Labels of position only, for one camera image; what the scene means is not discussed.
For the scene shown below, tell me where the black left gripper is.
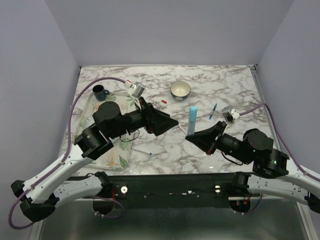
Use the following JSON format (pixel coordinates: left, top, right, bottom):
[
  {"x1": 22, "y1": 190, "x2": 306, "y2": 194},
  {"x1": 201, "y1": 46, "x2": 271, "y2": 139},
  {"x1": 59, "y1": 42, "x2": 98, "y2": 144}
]
[{"x1": 109, "y1": 96, "x2": 180, "y2": 140}]

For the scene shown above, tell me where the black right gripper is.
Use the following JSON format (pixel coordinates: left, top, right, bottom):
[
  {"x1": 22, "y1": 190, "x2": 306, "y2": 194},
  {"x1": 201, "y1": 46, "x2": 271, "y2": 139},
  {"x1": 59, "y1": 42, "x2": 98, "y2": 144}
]
[{"x1": 186, "y1": 119, "x2": 252, "y2": 164}]

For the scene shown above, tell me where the white red-tipped marker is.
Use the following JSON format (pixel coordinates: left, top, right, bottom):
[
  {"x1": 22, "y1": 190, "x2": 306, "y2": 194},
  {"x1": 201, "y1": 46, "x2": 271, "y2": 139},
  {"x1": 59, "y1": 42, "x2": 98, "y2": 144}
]
[{"x1": 178, "y1": 125, "x2": 187, "y2": 135}]

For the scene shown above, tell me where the light blue highlighter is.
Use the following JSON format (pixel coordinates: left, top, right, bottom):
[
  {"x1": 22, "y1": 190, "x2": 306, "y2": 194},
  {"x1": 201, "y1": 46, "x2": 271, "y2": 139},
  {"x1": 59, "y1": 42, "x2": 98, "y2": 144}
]
[{"x1": 186, "y1": 120, "x2": 196, "y2": 136}]

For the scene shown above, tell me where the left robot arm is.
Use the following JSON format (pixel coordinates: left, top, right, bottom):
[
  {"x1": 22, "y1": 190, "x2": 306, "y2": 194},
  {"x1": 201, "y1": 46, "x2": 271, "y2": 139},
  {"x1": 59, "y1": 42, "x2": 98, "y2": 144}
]
[{"x1": 11, "y1": 97, "x2": 179, "y2": 223}]

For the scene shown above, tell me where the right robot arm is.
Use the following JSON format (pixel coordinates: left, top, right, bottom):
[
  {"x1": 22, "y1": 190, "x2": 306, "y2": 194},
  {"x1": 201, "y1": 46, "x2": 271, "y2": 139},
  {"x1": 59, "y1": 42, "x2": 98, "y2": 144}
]
[{"x1": 185, "y1": 121, "x2": 320, "y2": 213}]

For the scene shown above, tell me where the blue patterned pen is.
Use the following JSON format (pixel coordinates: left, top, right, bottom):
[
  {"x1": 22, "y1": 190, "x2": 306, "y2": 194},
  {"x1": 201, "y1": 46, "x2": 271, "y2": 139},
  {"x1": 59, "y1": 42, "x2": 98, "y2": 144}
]
[{"x1": 208, "y1": 102, "x2": 218, "y2": 120}]

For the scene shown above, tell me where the white blue-tipped pen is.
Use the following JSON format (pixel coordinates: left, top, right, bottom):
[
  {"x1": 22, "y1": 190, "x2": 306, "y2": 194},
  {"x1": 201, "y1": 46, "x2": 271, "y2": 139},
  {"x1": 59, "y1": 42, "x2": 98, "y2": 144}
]
[{"x1": 131, "y1": 148, "x2": 153, "y2": 156}]

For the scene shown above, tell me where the dark teal bowl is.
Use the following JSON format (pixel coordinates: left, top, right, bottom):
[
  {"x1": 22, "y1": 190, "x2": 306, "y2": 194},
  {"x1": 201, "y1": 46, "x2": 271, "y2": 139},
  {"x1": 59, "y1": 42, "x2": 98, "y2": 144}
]
[{"x1": 170, "y1": 81, "x2": 191, "y2": 101}]

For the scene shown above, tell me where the floral rectangular tray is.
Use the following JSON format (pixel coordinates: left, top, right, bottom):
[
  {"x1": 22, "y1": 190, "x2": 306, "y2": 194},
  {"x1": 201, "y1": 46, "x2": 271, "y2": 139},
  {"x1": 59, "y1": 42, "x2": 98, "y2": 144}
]
[{"x1": 73, "y1": 92, "x2": 138, "y2": 172}]

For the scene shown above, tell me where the dark blue mug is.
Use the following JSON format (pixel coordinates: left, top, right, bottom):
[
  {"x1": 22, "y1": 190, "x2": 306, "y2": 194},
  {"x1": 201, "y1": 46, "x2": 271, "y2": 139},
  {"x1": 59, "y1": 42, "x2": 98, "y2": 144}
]
[{"x1": 92, "y1": 84, "x2": 110, "y2": 102}]

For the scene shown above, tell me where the white blue-rimmed plate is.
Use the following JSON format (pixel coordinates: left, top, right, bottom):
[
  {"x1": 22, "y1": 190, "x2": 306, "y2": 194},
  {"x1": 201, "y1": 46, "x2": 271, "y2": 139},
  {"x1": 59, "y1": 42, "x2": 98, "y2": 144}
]
[{"x1": 79, "y1": 115, "x2": 94, "y2": 129}]

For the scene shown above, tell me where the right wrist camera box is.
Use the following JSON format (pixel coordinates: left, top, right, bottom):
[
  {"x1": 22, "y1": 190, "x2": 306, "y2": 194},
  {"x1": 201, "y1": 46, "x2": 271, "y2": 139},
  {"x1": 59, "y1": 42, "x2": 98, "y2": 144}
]
[{"x1": 221, "y1": 105, "x2": 237, "y2": 123}]

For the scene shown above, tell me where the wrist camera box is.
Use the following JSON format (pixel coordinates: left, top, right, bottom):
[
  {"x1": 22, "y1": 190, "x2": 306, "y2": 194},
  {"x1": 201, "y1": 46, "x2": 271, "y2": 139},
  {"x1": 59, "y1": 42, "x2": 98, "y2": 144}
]
[
  {"x1": 128, "y1": 82, "x2": 146, "y2": 99},
  {"x1": 221, "y1": 105, "x2": 237, "y2": 123}
]

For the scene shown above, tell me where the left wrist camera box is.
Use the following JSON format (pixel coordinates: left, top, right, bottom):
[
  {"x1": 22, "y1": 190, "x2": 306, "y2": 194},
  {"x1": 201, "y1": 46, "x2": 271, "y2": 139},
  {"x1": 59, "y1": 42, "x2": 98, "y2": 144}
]
[{"x1": 128, "y1": 82, "x2": 146, "y2": 99}]

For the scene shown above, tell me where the black front mounting rail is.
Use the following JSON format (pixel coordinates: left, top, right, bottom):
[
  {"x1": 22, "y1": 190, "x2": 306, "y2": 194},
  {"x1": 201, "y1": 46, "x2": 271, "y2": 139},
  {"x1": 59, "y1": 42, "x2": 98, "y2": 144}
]
[{"x1": 97, "y1": 172, "x2": 250, "y2": 209}]

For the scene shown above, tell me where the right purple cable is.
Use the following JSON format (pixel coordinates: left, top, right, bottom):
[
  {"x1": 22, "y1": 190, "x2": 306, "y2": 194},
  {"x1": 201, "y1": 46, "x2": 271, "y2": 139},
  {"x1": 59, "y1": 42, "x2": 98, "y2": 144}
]
[{"x1": 238, "y1": 102, "x2": 320, "y2": 183}]

